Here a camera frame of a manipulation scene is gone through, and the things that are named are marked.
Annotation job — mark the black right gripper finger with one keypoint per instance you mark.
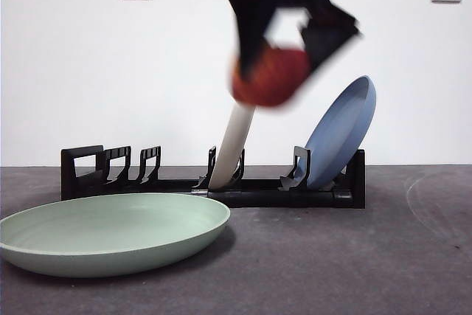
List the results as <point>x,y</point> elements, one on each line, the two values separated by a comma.
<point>250,31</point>
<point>326,42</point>

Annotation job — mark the white plate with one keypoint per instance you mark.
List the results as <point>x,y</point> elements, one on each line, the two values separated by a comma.
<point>234,145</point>

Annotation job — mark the black plate rack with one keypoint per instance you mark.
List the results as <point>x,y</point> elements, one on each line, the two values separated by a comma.
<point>287,198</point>

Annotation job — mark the blue plate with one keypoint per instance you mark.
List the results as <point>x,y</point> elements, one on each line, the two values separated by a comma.
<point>343,130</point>

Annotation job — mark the green plate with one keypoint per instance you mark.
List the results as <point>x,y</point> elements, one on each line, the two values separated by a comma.
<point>110,234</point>

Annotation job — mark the red yellow apple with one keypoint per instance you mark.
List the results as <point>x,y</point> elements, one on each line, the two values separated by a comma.
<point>280,79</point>

